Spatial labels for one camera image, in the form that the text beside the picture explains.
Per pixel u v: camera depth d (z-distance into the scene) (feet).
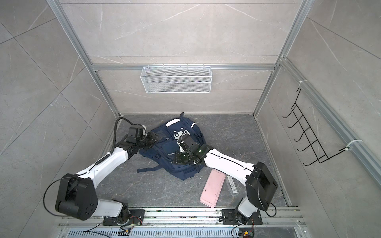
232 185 2.72
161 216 2.46
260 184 1.39
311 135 2.23
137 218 2.39
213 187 2.64
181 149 2.35
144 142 2.35
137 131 2.18
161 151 2.87
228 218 2.39
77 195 1.38
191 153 2.00
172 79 3.30
